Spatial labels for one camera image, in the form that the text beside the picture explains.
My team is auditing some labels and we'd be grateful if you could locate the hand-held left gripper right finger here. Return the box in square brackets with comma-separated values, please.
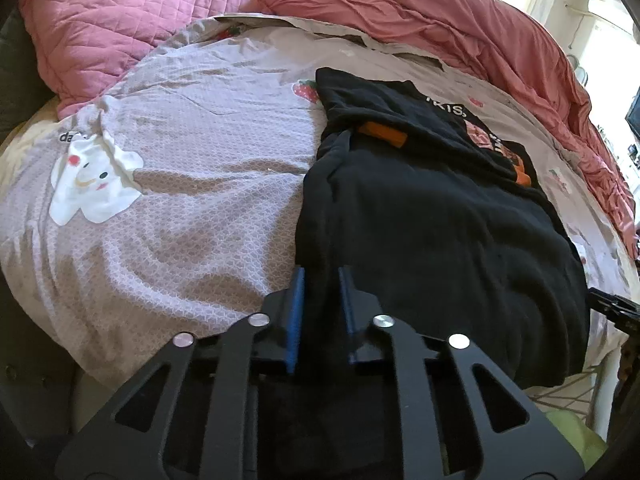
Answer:
[337, 266, 586, 480]

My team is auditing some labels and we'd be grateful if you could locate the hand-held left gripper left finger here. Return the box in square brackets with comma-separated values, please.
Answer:
[55, 266, 307, 480]

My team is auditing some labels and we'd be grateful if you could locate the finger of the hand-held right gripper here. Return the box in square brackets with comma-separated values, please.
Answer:
[586, 287, 640, 333]

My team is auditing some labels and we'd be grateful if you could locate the black sweater with orange cuffs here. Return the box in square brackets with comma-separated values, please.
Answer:
[295, 66, 588, 391]

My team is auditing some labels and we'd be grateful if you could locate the person's green clothing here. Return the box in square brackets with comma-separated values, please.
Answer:
[545, 407, 608, 466]

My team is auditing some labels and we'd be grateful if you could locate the mauve printed blanket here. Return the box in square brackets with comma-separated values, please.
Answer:
[0, 12, 640, 401]

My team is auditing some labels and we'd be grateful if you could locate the dark monitor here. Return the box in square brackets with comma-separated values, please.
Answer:
[625, 87, 640, 138]

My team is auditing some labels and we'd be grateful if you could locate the red-pink duvet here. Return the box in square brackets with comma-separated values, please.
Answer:
[255, 0, 640, 261]

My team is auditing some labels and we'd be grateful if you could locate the pink quilted pillow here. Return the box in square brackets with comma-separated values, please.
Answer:
[19, 0, 261, 118]

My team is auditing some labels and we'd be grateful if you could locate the grey quilted headboard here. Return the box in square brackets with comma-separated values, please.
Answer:
[0, 5, 51, 131]

